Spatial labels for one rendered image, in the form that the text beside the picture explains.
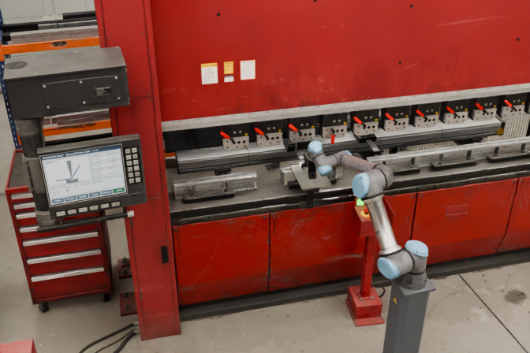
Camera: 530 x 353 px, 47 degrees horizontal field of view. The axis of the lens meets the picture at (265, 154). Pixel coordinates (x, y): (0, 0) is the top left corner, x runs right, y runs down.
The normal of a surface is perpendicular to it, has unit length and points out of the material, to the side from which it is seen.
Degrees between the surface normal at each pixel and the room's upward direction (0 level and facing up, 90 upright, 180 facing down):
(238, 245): 90
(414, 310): 90
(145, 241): 90
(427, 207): 90
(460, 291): 0
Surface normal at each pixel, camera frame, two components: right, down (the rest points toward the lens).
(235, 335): 0.00, -0.87
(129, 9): 0.24, 0.48
